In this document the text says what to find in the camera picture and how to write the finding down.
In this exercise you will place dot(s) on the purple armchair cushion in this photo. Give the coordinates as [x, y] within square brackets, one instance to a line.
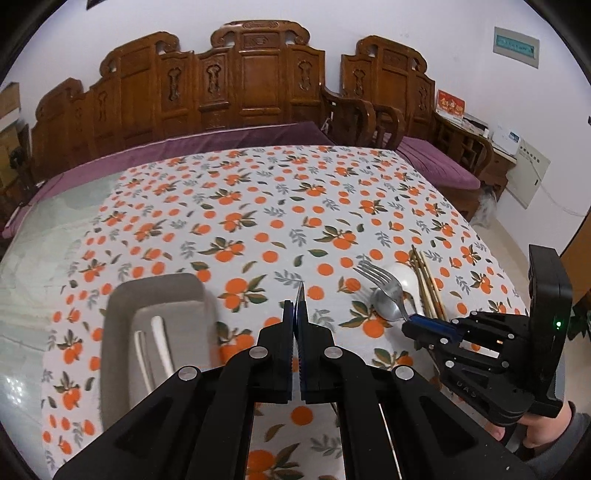
[438, 161]

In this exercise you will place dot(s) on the wooden side table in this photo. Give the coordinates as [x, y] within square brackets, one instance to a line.
[461, 138]

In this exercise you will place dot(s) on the metal spoon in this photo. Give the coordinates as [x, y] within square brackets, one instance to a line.
[390, 304]

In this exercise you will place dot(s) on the long purple sofa cushion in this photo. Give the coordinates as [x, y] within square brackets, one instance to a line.
[231, 136]

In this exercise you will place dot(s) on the clear plastic bag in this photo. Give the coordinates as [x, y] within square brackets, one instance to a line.
[485, 205]

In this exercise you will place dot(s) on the red box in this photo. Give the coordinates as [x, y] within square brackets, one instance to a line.
[450, 104]

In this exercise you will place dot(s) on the orange print tablecloth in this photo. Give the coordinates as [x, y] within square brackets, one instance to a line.
[277, 207]

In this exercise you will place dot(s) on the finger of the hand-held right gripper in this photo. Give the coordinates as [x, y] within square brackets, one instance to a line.
[434, 323]
[425, 339]

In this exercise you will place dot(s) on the white wall cabinet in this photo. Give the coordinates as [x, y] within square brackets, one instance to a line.
[528, 173]

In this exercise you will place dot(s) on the metal fork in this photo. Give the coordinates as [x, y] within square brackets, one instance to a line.
[374, 273]

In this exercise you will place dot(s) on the stack of cardboard boxes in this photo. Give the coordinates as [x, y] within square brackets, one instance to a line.
[9, 120]

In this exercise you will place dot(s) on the carved wooden armchair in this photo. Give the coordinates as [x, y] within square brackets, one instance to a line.
[392, 74]

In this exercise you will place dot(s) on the person's right forearm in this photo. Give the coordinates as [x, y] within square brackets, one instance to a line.
[577, 438]

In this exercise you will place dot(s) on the person's right hand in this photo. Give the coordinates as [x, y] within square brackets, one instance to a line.
[545, 427]

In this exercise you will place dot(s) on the carved wooden sofa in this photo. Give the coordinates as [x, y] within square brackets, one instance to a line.
[258, 78]

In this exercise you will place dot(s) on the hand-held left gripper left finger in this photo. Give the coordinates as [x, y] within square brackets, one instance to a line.
[290, 325]

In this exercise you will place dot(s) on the green plant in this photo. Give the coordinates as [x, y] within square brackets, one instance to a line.
[579, 323]

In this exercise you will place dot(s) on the white utensil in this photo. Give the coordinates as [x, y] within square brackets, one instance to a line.
[144, 355]
[162, 344]

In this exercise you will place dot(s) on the grey rectangular tray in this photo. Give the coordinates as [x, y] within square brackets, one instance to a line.
[161, 290]

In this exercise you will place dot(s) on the wooden chopstick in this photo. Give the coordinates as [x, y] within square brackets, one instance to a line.
[422, 281]
[431, 284]

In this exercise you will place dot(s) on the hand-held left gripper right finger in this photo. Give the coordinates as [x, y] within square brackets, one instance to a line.
[302, 334]

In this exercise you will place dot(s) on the white ceramic spoon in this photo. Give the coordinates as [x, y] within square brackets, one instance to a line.
[408, 279]

